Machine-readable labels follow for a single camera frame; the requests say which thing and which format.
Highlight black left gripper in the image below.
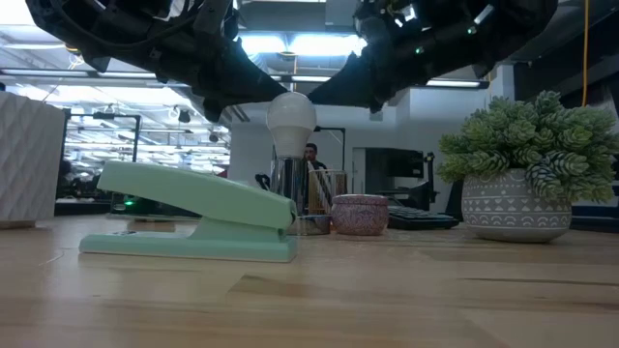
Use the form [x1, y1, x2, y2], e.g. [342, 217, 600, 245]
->
[96, 0, 290, 124]

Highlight mint green stapler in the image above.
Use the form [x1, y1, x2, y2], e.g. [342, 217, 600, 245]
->
[78, 160, 299, 264]

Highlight person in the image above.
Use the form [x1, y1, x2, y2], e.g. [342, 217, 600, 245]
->
[303, 142, 329, 172]

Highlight succulent in grey patterned pot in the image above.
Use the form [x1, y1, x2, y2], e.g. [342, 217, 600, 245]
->
[435, 89, 619, 245]

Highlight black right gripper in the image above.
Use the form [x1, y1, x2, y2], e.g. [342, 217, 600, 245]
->
[307, 0, 490, 114]

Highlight white light bulb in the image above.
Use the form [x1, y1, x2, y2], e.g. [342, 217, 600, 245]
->
[265, 91, 318, 160]

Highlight white textured cup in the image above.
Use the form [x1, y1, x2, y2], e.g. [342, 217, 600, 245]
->
[0, 91, 67, 230]

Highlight black calculator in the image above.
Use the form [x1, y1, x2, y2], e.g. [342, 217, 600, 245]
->
[386, 205, 460, 231]

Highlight pink patterned candle tin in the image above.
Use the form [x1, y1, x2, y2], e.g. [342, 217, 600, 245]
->
[331, 193, 390, 238]

